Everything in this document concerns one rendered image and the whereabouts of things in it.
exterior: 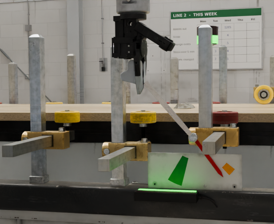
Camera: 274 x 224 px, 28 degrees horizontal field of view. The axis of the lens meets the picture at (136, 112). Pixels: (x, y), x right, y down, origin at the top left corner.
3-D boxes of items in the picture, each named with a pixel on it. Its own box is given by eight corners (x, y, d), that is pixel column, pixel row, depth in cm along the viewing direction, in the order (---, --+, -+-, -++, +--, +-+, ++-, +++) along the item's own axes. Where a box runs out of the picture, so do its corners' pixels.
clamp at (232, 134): (238, 146, 150) (238, 128, 150) (188, 146, 153) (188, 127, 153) (239, 144, 155) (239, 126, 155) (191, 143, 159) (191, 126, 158)
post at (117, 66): (124, 212, 159) (121, 43, 157) (112, 211, 160) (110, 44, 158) (127, 210, 163) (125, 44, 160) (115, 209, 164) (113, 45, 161)
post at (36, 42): (42, 196, 165) (39, 34, 163) (31, 196, 166) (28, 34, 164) (47, 194, 169) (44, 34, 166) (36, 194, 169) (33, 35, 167)
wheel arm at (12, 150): (13, 160, 138) (13, 143, 138) (1, 160, 139) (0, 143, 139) (74, 142, 180) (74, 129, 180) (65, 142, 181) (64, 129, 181)
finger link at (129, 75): (121, 94, 151) (121, 60, 151) (143, 94, 150) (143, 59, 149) (118, 94, 148) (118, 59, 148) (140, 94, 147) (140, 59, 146)
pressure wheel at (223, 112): (237, 150, 162) (237, 110, 161) (209, 150, 164) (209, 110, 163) (239, 147, 170) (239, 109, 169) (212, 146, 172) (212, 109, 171)
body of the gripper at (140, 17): (119, 61, 155) (118, 17, 154) (149, 60, 153) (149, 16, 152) (111, 59, 147) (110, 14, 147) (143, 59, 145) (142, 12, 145)
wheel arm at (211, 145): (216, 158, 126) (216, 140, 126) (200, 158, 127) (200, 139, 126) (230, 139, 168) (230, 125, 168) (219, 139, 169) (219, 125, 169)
